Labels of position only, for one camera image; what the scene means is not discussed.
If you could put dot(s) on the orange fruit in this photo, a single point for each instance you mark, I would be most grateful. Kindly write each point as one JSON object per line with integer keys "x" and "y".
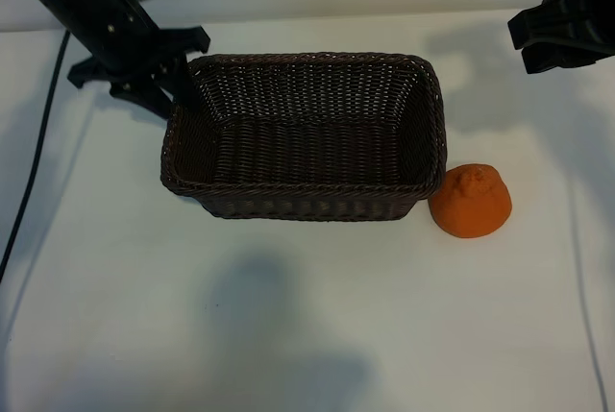
{"x": 473, "y": 210}

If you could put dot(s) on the dark brown wicker basket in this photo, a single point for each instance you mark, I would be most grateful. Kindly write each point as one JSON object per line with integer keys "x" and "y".
{"x": 312, "y": 157}

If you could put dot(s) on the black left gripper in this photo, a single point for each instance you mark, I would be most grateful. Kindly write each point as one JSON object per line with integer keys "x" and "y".
{"x": 110, "y": 32}

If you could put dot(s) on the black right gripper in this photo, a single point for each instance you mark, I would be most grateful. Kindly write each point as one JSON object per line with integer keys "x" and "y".
{"x": 567, "y": 13}

